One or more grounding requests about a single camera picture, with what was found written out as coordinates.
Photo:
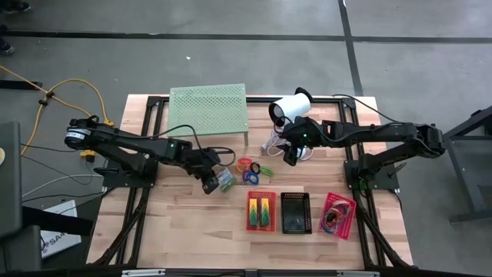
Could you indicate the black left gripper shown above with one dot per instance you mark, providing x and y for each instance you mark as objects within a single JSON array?
[{"x": 203, "y": 159}]

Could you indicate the red plastic basket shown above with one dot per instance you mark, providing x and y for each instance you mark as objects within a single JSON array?
[{"x": 344, "y": 234}]

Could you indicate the green perforated metal shelf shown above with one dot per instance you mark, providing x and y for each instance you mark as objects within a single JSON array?
[{"x": 207, "y": 107}]

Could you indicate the grey monitor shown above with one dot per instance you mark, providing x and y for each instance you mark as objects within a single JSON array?
[{"x": 9, "y": 181}]

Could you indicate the white printed box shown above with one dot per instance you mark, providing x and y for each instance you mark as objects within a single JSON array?
[{"x": 63, "y": 242}]

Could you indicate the black rubber band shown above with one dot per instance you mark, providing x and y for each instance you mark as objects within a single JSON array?
[{"x": 333, "y": 215}]

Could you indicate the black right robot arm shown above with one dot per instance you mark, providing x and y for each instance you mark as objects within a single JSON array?
[{"x": 384, "y": 131}]

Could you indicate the silver metal bracket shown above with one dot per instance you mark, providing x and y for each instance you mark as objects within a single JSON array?
[
  {"x": 142, "y": 272},
  {"x": 357, "y": 274}
]

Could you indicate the black floor strip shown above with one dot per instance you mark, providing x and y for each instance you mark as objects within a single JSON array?
[{"x": 19, "y": 84}]

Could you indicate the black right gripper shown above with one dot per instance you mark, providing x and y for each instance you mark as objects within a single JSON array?
[{"x": 303, "y": 132}]

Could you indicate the black side table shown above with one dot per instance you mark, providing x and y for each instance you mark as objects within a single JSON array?
[{"x": 461, "y": 181}]

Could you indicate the person's shoe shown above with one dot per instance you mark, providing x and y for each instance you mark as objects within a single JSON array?
[
  {"x": 17, "y": 5},
  {"x": 5, "y": 46}
]

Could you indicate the black table edge beam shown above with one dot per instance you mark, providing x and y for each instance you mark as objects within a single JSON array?
[{"x": 77, "y": 272}]

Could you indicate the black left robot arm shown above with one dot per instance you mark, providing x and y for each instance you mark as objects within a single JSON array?
[{"x": 127, "y": 140}]

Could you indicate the white desk lamp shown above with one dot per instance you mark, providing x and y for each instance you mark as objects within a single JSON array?
[{"x": 292, "y": 105}]

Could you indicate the orange plastic basket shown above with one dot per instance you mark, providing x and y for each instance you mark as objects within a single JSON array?
[{"x": 261, "y": 194}]

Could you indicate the black plastic basket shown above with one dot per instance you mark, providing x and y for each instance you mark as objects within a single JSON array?
[{"x": 296, "y": 213}]

